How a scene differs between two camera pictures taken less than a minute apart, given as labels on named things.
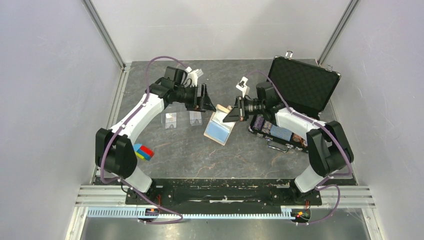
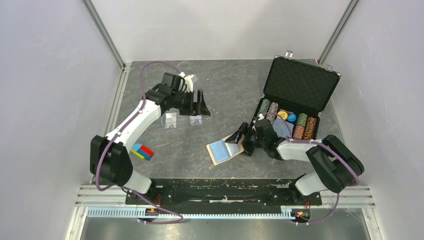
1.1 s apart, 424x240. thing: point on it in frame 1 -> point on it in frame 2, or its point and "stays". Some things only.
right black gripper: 234,115 -> 246,129
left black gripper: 203,103 -> 195,108
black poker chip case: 301,85 stays
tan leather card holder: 217,130 -> 220,150
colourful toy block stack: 143,151 stays
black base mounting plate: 223,195 stays
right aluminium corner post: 337,31 stays
